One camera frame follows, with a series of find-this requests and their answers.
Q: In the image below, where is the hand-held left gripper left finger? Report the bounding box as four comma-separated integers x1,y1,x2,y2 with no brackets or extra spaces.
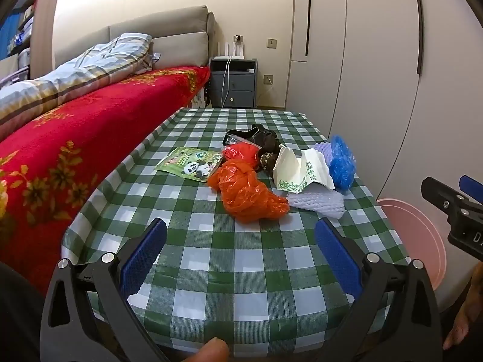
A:
40,218,168,362

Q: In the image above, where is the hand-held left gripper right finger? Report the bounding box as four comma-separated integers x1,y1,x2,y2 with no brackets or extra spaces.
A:
314,217,443,362

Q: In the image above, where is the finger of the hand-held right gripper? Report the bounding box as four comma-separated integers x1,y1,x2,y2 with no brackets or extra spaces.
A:
421,176,472,215
458,175,483,204

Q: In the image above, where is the pink plastic basin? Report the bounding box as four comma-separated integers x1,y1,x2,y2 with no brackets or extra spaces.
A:
375,198,448,291

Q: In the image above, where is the white foam net sleeve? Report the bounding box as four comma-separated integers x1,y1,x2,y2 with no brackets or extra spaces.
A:
286,190,346,219

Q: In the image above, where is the blue plastic bag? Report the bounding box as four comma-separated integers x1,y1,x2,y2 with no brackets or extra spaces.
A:
328,135,357,191

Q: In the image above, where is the white paper bag green print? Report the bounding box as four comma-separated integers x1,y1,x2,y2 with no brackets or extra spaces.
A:
272,144,336,193

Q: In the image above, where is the purple foam net sleeve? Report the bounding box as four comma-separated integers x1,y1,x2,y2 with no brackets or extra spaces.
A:
313,141,334,163

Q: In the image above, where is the orange plastic bag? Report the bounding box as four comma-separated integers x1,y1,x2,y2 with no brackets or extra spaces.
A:
207,159,290,224

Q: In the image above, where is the red plastic bag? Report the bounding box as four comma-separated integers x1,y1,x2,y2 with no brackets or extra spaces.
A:
221,142,261,170

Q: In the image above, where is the person's right hand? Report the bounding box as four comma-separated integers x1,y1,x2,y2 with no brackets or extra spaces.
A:
442,268,483,351

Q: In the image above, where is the person's left hand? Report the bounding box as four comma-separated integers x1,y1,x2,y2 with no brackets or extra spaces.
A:
177,337,230,362

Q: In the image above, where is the green checkered tablecloth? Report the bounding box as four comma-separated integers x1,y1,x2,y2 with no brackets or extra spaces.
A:
60,107,412,359

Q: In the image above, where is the green panda snack packet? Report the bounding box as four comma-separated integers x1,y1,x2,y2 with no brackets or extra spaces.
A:
155,146,224,182

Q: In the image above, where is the red floral blanket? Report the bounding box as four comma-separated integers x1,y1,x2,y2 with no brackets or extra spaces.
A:
0,66,211,295

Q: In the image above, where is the black plastic bag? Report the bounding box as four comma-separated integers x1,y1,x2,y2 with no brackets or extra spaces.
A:
247,124,282,151

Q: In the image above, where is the white wardrobe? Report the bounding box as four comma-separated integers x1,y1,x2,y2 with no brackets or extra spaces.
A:
290,0,483,204

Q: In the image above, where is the clear zip bag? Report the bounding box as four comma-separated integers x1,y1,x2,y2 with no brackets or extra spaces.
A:
222,130,257,148

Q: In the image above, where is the patterned cloth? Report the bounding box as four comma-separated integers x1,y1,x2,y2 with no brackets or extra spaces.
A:
190,87,212,108

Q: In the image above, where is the plaid quilt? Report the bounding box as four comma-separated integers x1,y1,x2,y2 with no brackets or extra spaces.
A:
0,33,161,129

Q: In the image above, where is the grey nightstand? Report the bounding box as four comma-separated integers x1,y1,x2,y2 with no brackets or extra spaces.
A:
209,57,258,108

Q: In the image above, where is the beige padded headboard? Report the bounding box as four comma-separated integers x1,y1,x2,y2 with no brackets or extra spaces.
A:
55,5,216,84

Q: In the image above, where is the white router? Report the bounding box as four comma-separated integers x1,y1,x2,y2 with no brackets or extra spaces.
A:
221,42,245,61

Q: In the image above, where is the storage shelf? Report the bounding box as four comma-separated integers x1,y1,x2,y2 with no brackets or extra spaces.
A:
0,0,61,84

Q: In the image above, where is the white cable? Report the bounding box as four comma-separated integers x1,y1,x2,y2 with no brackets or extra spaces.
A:
222,56,232,107

